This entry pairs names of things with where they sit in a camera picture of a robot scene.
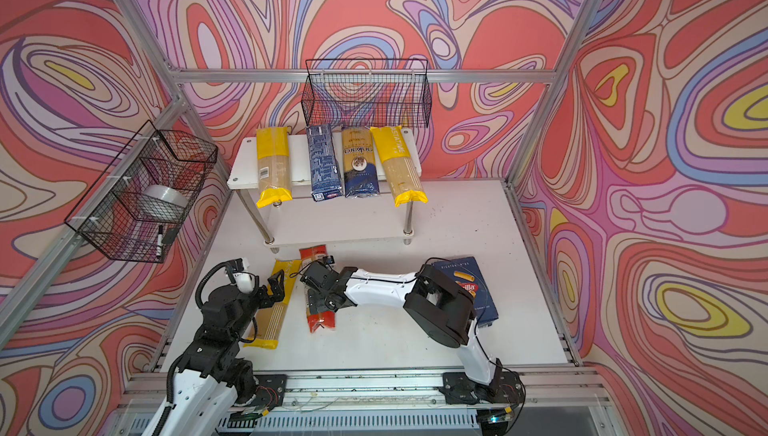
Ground red spaghetti bag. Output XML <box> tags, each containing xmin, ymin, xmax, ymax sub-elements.
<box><xmin>299</xmin><ymin>245</ymin><xmax>336</xmax><ymax>334</ymax></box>

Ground yellow spaghetti bag long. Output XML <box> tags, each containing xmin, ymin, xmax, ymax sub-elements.
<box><xmin>256</xmin><ymin>127</ymin><xmax>293</xmax><ymax>208</ymax></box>

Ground blue spaghetti box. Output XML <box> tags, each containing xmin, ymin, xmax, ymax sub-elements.
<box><xmin>307</xmin><ymin>124</ymin><xmax>343</xmax><ymax>202</ymax></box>

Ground dark blue spaghetti bag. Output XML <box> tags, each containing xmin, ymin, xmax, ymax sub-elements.
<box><xmin>341</xmin><ymin>127</ymin><xmax>380</xmax><ymax>197</ymax></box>

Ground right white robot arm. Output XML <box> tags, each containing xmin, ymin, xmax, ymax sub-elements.
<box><xmin>300</xmin><ymin>260</ymin><xmax>503</xmax><ymax>404</ymax></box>

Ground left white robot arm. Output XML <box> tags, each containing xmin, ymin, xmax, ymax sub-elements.
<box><xmin>143</xmin><ymin>261</ymin><xmax>287</xmax><ymax>435</ymax></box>

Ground blue Barilla pasta box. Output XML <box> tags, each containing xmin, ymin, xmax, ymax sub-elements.
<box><xmin>430</xmin><ymin>256</ymin><xmax>499</xmax><ymax>328</ymax></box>

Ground black marker pen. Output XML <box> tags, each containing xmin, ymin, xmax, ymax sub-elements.
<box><xmin>155</xmin><ymin>224</ymin><xmax>164</xmax><ymax>261</ymax></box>

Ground silver tape roll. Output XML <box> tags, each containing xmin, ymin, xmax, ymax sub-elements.
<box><xmin>143</xmin><ymin>184</ymin><xmax>188</xmax><ymax>207</ymax></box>

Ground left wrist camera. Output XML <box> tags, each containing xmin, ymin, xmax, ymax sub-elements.
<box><xmin>226</xmin><ymin>258</ymin><xmax>259</xmax><ymax>294</ymax></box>

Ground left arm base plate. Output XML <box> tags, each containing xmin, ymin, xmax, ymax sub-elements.
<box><xmin>235</xmin><ymin>373</ymin><xmax>288</xmax><ymax>409</ymax></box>

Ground black wire basket left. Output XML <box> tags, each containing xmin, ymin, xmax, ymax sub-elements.
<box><xmin>64</xmin><ymin>122</ymin><xmax>218</xmax><ymax>263</ymax></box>

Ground black wire basket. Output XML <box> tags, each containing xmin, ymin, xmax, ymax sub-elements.
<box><xmin>301</xmin><ymin>58</ymin><xmax>432</xmax><ymax>128</ymax></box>
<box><xmin>64</xmin><ymin>122</ymin><xmax>218</xmax><ymax>263</ymax></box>

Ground black wire basket back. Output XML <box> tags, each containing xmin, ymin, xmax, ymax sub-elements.
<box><xmin>301</xmin><ymin>58</ymin><xmax>432</xmax><ymax>128</ymax></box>

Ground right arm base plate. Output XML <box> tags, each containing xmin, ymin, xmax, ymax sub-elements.
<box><xmin>437</xmin><ymin>369</ymin><xmax>526</xmax><ymax>406</ymax></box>

